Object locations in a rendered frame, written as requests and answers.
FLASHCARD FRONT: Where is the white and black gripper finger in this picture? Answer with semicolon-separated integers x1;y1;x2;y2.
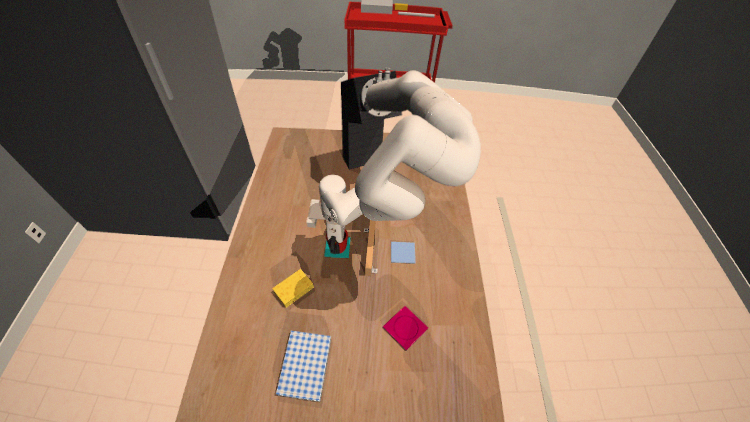
330;236;340;254

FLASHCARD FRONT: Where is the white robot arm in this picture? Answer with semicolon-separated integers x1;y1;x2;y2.
306;68;481;228

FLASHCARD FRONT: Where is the yellow sponge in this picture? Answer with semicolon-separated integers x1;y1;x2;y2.
273;269;314;308

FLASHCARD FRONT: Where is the pink square coaster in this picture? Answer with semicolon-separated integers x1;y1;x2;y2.
383;306;428;351

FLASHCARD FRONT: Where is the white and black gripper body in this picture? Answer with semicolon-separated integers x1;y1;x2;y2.
326;219;345;243

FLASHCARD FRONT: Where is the blue and white checkered cloth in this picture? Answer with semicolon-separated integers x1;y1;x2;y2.
276;331;331;402

